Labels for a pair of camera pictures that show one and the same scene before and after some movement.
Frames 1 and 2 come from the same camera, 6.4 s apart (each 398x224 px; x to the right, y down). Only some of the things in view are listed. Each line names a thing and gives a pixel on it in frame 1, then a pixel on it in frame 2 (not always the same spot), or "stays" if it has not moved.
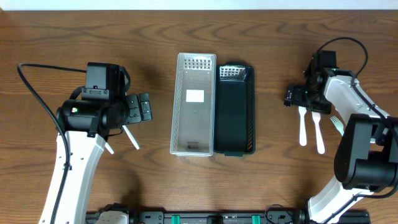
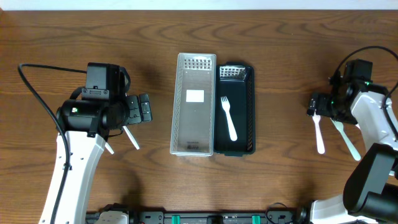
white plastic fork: [303, 133] to [226, 107]
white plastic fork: [316, 116] stays
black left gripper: [134, 116] stays
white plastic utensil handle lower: [108, 147] stays
